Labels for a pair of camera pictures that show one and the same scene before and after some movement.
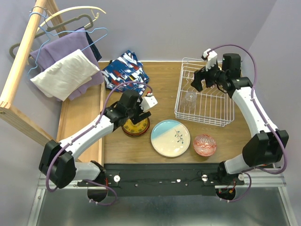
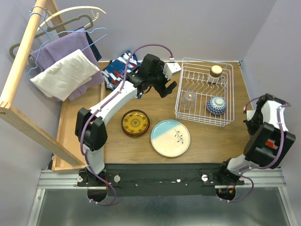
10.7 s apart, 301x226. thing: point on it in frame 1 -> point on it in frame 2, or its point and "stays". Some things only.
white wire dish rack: (209, 106) stays
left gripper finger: (135, 120) -> (166, 91)
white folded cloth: (69, 74) stays
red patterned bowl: (204, 145) -> (216, 105)
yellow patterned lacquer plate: (130, 129) stays
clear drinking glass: (188, 102) stays
